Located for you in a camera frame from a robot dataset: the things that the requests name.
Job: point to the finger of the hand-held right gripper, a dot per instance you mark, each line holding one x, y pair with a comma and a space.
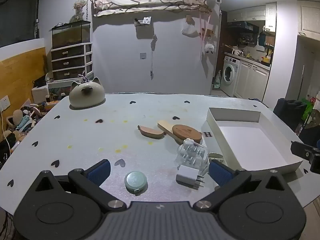
301, 150

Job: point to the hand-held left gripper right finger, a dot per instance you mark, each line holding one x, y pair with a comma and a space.
220, 173

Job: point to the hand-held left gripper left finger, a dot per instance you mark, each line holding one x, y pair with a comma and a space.
99, 173

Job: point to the white oval plastic holder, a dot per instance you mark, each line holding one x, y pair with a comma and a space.
216, 155

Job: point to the clear plastic case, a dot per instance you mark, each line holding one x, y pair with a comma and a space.
192, 154

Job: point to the pale green round lid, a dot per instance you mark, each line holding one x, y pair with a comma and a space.
135, 182

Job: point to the white cardboard box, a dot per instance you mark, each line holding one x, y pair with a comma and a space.
252, 145

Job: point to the half-round wooden piece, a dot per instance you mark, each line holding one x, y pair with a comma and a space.
150, 131

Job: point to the light wooden paddle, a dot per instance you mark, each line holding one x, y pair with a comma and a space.
165, 127

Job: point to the black cloth on chair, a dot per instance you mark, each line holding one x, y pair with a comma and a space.
288, 112

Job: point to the green package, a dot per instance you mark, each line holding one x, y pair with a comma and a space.
308, 107

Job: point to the white cat figurine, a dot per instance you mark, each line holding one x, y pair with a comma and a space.
86, 93

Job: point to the white kitchen base cabinet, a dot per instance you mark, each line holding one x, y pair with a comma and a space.
252, 82

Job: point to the pile of toys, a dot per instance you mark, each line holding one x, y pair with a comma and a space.
22, 121

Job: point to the green plastic bag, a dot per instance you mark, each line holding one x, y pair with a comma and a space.
217, 80

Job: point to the white washing machine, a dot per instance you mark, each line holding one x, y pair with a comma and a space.
230, 76

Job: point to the white drawer cabinet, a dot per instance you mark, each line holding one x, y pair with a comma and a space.
71, 61

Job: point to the plush sheep toy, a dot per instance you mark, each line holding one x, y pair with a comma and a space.
209, 48

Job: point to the glass fish tank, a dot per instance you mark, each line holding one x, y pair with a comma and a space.
71, 33

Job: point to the white plastic bag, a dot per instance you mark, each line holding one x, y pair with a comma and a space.
188, 29

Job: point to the dried flower bunch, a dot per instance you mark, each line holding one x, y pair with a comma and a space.
80, 7

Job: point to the grey wall outlet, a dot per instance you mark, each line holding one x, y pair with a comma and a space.
143, 56

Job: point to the white kitchen wall cabinet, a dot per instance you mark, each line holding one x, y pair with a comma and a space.
250, 13

